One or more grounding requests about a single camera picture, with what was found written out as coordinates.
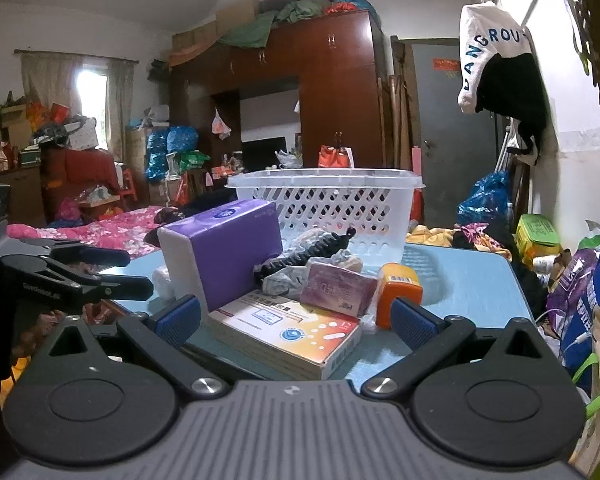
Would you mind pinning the brown wooden wardrobe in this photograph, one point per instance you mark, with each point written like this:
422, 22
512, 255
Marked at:
338, 63

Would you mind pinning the blue shopping bag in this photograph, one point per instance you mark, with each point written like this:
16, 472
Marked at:
577, 343

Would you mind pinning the clear plastic wrapped bundle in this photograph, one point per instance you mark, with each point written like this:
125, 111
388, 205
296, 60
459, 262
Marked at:
289, 281

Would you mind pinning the white orange medicine box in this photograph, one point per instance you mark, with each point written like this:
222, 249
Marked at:
302, 342

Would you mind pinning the white plastic basket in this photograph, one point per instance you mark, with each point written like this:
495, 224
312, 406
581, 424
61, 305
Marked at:
375, 202

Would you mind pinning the blue plastic bag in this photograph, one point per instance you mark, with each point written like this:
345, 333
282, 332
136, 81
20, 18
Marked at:
488, 200

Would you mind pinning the orange bottle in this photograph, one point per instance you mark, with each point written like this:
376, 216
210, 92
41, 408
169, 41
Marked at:
395, 281

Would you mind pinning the window curtains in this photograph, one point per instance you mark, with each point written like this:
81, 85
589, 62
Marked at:
50, 77

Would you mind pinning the grey door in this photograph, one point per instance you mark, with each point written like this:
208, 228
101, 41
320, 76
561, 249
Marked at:
456, 149

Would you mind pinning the purple soap packet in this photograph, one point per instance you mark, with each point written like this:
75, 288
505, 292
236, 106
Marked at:
338, 289

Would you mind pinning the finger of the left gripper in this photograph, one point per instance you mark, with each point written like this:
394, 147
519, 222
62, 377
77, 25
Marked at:
46, 284
74, 251

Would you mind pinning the red white hanging bag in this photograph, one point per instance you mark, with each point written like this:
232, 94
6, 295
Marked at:
332, 157

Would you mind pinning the green yellow box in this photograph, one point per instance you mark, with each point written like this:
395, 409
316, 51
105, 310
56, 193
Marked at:
536, 237

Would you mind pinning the purple tissue pack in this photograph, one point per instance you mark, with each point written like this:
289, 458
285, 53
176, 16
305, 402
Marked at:
211, 255

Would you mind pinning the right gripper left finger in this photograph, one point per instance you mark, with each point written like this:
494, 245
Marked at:
158, 338

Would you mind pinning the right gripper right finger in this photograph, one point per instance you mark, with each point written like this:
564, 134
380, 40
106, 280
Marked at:
435, 342

